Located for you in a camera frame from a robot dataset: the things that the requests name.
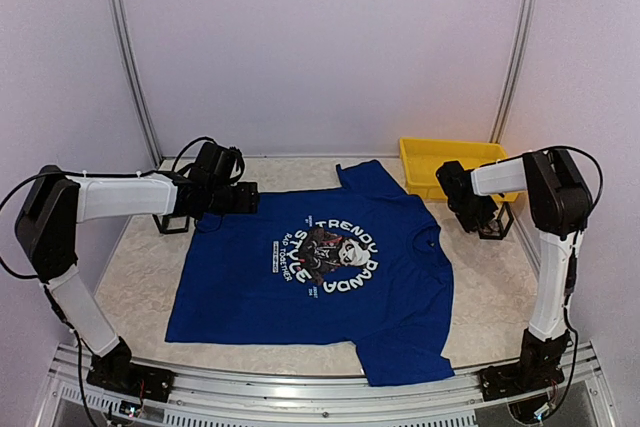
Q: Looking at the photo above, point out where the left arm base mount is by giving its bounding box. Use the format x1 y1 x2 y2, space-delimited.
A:
87 363 175 403

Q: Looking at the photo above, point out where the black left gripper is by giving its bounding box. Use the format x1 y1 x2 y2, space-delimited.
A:
207 181 260 214

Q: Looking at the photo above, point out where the black empty display box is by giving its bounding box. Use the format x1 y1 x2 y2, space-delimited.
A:
152 215 190 235

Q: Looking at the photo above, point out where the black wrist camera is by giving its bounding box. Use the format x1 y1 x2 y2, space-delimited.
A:
436 161 474 201
188 142 245 189

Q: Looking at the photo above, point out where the left aluminium frame post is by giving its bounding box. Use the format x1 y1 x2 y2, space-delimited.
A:
108 0 164 166

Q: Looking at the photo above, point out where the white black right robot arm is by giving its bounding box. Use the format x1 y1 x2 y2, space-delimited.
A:
436 146 604 391

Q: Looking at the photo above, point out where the yellow plastic tray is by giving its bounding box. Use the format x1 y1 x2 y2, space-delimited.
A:
398 136 521 203

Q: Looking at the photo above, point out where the black brooch box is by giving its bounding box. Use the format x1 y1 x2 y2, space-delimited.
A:
478 202 515 241

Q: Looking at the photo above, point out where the front aluminium rail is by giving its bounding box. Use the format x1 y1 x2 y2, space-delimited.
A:
47 341 601 427

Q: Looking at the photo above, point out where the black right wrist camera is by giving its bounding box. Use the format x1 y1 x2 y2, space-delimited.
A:
436 161 474 201

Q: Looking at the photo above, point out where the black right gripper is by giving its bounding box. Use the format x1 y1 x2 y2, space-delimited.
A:
448 194 499 232

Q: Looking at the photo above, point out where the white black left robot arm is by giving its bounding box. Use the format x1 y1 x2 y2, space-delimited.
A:
15 165 259 392

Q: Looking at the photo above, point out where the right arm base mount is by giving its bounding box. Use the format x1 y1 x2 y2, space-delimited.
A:
478 363 565 402

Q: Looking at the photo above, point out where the blue printed t-shirt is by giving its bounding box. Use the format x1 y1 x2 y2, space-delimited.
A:
165 160 454 387

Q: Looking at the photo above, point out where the aluminium frame post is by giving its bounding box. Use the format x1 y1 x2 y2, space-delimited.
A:
489 0 536 143
108 0 164 166

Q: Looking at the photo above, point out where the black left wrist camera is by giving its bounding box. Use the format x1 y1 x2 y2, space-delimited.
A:
188 142 245 189

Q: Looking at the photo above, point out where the right aluminium frame post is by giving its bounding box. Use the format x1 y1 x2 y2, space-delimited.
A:
489 0 536 143

